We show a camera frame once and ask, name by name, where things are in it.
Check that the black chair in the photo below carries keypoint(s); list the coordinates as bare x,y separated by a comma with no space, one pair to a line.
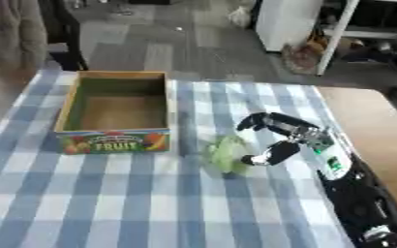
63,35

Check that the person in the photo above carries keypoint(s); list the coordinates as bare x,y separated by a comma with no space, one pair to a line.
11,32

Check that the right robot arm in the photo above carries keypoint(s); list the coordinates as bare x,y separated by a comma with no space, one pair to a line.
348,180

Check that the green toy cabbage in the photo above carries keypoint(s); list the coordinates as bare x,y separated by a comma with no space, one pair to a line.
225,155

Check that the white table frame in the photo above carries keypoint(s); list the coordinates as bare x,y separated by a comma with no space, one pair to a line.
343,32

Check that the brown bag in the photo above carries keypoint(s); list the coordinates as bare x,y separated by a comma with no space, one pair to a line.
301,55

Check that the white cabinet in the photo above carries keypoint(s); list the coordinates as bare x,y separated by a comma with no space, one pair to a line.
286,23

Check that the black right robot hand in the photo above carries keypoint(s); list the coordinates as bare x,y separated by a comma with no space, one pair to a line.
281,122

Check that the cardboard box with green inside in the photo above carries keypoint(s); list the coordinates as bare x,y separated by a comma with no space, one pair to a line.
116,113

